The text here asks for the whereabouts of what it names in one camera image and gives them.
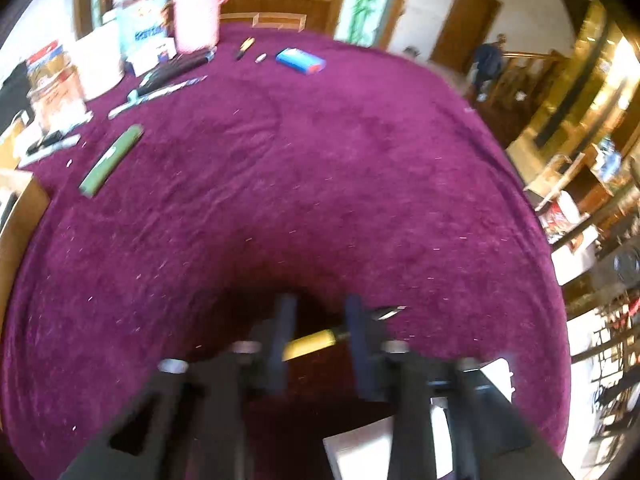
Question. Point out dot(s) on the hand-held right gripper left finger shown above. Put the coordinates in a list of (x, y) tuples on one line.
[(282, 340)]

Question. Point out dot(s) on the small white box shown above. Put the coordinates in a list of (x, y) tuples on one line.
[(150, 60)]

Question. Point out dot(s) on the wooden cabinet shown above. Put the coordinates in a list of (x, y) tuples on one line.
[(280, 7)]

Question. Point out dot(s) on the cardboard box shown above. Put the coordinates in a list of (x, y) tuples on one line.
[(25, 215)]

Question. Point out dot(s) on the wooden stair railing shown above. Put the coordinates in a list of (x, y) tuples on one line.
[(525, 75)]

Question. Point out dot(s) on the purple tablecloth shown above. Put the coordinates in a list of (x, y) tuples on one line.
[(325, 185)]

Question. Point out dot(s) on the blue white carton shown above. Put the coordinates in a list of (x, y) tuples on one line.
[(140, 25)]

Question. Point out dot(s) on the blue rectangular pack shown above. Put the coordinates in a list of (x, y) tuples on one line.
[(300, 60)]

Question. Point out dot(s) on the orange black pen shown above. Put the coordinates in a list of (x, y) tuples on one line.
[(245, 47)]

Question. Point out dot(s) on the small white cube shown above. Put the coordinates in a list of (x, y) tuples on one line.
[(495, 372)]

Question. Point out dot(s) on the wooden door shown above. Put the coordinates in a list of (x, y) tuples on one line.
[(460, 15)]

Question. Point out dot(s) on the gold jar with red lid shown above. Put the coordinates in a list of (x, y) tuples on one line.
[(50, 67)]

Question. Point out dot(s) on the black marker green cap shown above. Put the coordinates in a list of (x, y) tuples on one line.
[(175, 67)]

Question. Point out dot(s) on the black gold pen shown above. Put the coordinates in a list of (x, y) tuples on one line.
[(42, 142)]

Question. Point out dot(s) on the green stick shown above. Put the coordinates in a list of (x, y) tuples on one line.
[(112, 160)]

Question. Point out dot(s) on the clear plastic pen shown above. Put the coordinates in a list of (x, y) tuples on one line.
[(50, 150)]

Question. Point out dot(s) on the tall white box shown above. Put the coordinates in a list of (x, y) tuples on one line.
[(97, 65)]

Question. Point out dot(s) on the golden partition frame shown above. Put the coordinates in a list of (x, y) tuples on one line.
[(585, 75)]

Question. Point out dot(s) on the white paper box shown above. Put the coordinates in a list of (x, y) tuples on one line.
[(360, 452)]

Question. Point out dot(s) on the metal tin can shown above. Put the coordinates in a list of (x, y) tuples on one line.
[(57, 107)]

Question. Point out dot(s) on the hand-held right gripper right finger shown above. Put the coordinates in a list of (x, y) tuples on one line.
[(359, 345)]

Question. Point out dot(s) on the jar in pink knit sleeve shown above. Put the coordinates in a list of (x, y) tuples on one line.
[(197, 15)]

